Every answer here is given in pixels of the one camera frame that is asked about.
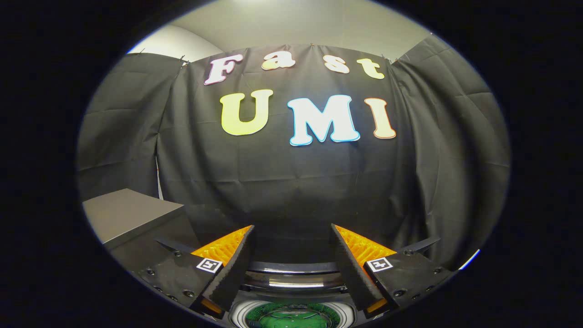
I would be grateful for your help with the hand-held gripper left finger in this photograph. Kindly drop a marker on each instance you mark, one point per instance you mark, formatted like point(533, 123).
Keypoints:
point(237, 266)

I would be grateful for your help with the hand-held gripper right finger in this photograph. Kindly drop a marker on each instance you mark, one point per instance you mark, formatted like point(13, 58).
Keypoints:
point(350, 269)

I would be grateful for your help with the green polo shirt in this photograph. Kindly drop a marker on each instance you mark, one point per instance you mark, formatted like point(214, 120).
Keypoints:
point(291, 319)

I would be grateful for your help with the black backdrop cloth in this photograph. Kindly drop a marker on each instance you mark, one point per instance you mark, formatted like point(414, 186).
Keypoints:
point(282, 182)

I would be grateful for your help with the grey box stand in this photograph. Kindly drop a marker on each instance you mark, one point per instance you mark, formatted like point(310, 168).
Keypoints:
point(127, 214)

